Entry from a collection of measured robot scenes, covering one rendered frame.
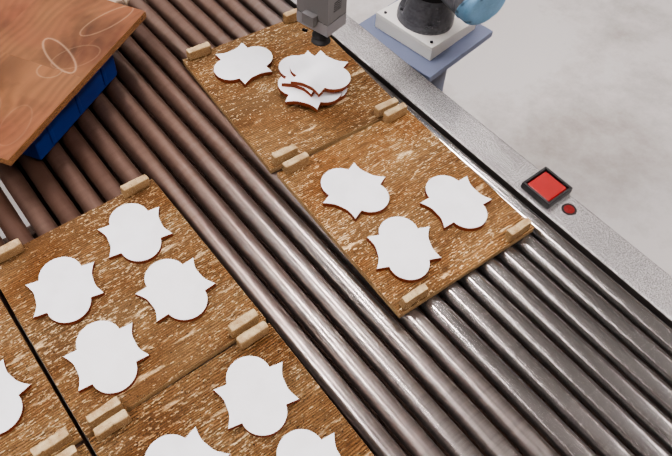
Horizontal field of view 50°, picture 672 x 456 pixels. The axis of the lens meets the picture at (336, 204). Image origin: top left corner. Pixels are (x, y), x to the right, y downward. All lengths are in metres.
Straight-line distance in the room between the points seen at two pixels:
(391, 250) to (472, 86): 1.86
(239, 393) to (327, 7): 0.76
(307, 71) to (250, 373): 0.73
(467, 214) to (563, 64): 2.00
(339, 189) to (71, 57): 0.65
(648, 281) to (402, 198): 0.50
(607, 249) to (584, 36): 2.15
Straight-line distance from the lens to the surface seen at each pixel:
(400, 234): 1.40
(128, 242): 1.42
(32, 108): 1.57
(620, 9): 3.82
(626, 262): 1.53
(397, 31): 1.92
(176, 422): 1.24
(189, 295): 1.33
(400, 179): 1.50
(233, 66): 1.72
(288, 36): 1.82
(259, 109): 1.63
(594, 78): 3.37
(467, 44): 1.96
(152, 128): 1.64
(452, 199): 1.47
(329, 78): 1.64
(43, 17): 1.80
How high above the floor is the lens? 2.08
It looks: 52 degrees down
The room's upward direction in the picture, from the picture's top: 4 degrees clockwise
